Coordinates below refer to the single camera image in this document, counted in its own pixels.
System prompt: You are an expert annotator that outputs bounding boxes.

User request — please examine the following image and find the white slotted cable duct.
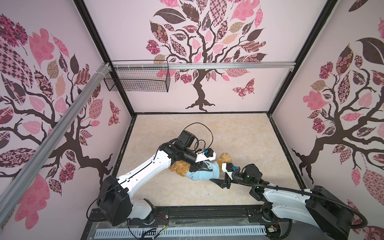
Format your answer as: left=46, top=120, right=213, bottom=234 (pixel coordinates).
left=94, top=226, right=267, bottom=240

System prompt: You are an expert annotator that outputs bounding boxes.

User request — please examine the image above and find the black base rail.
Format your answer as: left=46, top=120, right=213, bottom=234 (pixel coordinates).
left=86, top=203, right=325, bottom=226

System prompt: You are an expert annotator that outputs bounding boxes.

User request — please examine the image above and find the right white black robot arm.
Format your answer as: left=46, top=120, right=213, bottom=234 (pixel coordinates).
left=209, top=163, right=368, bottom=240

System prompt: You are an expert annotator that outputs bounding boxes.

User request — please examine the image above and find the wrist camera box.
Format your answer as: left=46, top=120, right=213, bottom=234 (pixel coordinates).
left=221, top=163, right=238, bottom=180
left=195, top=148, right=217, bottom=163

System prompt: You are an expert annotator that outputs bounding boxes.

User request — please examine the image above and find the thin black camera cable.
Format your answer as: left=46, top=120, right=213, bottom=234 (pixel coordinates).
left=182, top=122, right=214, bottom=151

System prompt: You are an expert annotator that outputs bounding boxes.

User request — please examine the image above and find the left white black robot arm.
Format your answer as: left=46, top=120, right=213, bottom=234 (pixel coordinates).
left=96, top=131, right=216, bottom=226

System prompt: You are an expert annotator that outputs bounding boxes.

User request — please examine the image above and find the light blue bear shirt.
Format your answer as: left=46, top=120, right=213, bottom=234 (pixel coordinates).
left=186, top=161, right=220, bottom=181

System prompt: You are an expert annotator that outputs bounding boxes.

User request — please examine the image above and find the diagonal aluminium rail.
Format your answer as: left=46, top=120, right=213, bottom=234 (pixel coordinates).
left=1, top=63, right=112, bottom=226

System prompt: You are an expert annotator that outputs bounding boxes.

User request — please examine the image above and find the brown teddy bear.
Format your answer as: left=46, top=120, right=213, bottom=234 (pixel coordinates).
left=169, top=153, right=233, bottom=177

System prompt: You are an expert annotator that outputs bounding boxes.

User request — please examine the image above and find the horizontal aluminium rail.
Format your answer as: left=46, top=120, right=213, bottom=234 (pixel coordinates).
left=113, top=61, right=296, bottom=70

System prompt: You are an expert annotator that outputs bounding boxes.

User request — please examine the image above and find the black wire basket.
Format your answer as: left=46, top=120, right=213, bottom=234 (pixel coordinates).
left=104, top=60, right=171, bottom=93

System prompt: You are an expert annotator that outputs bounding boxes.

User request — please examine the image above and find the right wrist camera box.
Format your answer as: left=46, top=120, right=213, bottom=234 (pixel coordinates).
left=221, top=163, right=238, bottom=180

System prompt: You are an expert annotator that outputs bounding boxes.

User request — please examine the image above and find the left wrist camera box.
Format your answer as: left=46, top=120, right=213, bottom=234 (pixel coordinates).
left=195, top=148, right=217, bottom=163

